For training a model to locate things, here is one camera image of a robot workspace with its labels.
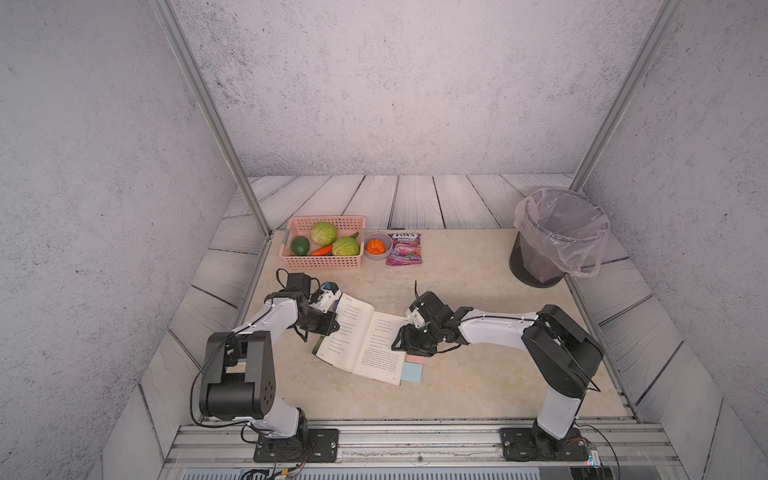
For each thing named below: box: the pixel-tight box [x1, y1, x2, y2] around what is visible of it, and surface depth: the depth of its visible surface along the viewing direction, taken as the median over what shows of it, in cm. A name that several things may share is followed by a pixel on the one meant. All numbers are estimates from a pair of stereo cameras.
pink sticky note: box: [405, 354, 425, 363], surface depth 88 cm
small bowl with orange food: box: [363, 232, 393, 261], surface depth 110 cm
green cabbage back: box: [310, 222, 337, 246], surface depth 113 cm
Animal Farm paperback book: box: [312, 292, 410, 386], surface depth 90 cm
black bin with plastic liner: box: [509, 187, 610, 288], surface depth 97 cm
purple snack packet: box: [386, 232, 423, 266], surface depth 113 cm
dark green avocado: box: [291, 236, 310, 256], surface depth 114 cm
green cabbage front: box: [332, 232, 361, 256], surface depth 109 cm
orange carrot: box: [310, 244, 333, 256], surface depth 113 cm
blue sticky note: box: [401, 362, 423, 383], surface depth 86 cm
